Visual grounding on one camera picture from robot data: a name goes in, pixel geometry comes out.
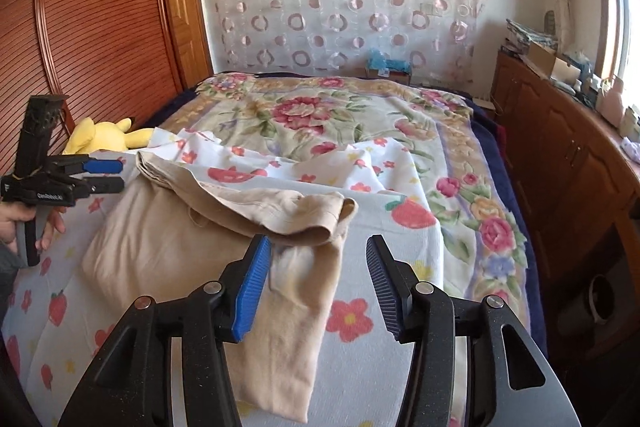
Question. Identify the wooden slatted wardrobe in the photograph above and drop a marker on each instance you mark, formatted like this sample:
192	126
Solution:
100	7

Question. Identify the low wooden cabinet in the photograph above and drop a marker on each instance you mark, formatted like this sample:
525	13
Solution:
550	117

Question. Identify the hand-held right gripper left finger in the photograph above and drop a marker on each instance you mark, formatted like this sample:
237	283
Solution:
252	287

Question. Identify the blue box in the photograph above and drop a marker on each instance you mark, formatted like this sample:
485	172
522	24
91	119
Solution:
387	64

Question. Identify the person's left hand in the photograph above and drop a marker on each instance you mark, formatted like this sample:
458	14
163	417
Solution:
52	229

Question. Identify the cardboard box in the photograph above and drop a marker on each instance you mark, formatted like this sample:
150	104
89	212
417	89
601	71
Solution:
545	59

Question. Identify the beige printed t-shirt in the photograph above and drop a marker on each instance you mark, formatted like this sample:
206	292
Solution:
165	247

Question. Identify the white plastic bag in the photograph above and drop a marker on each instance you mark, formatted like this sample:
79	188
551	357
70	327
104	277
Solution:
631	147

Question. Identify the white jug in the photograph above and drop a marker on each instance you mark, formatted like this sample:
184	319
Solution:
611	104

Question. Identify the window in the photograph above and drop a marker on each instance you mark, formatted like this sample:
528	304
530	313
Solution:
630	32

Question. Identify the white strawberry print sheet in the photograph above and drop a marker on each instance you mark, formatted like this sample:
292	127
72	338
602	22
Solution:
325	167

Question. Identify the yellow plush toy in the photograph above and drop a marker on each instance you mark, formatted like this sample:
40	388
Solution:
105	134

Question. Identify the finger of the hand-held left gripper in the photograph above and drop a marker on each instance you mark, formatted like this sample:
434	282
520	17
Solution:
102	185
102	166

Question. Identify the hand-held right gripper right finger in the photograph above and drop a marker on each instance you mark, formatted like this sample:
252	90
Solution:
385	292

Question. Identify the stack of folded cloths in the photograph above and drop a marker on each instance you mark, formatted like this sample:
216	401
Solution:
530	34

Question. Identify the floral bed quilt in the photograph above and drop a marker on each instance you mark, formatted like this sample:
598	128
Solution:
492	127

